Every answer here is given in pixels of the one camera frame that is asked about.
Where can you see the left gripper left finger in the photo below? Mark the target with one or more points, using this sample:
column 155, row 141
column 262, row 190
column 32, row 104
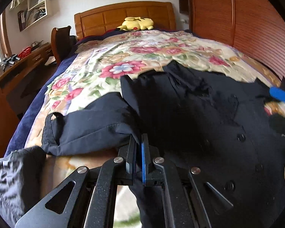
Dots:
column 87, row 197

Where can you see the wooden chair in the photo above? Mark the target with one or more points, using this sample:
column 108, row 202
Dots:
column 60, row 43

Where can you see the floral quilt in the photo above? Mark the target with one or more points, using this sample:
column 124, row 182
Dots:
column 101, row 62

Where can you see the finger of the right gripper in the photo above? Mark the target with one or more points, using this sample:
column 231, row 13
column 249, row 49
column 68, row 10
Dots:
column 277, row 93

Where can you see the blue bed sheet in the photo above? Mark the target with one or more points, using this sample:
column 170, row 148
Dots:
column 23, row 129

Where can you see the black coat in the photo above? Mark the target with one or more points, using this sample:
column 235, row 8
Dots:
column 194, row 118

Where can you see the wooden headboard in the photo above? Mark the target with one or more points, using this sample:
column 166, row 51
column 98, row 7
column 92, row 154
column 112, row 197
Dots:
column 98, row 21

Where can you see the yellow plush toy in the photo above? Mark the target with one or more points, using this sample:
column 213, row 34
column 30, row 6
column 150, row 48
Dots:
column 136, row 24

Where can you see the wooden wardrobe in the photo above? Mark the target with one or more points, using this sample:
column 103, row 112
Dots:
column 254, row 27

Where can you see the black device on desk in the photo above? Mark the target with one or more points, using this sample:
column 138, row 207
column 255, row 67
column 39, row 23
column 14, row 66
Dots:
column 9, row 61

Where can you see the dark grey folded garment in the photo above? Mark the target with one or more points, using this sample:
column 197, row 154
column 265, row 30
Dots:
column 20, row 174

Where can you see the red basket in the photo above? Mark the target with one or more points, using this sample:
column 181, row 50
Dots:
column 25, row 52

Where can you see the white wall shelf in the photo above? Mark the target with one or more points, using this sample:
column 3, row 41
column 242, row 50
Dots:
column 30, row 12

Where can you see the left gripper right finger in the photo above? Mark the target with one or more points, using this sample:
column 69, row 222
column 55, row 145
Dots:
column 188, row 200

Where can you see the wooden desk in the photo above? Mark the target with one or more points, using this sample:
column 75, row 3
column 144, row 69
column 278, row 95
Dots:
column 18, row 87

